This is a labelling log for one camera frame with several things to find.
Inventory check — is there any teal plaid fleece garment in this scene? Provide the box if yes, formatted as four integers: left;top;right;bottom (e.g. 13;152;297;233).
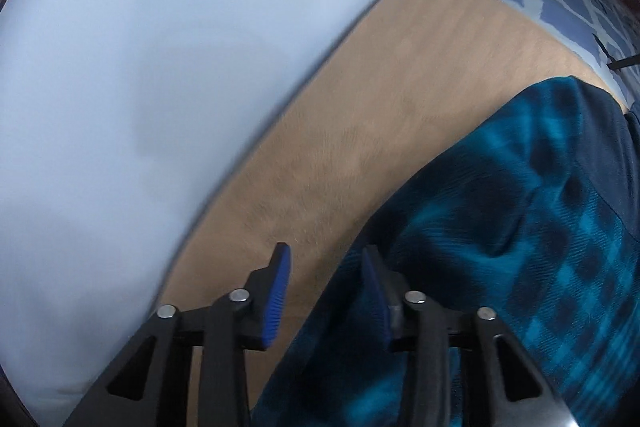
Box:
250;76;640;427

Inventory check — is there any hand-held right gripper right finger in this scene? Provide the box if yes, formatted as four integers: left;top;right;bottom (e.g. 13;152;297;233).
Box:
361;246;581;427

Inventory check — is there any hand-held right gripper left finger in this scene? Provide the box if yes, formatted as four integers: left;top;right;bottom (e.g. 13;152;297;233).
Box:
62;243;292;427

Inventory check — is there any tan blanket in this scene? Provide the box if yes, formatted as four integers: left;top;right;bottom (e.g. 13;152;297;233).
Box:
159;0;628;413

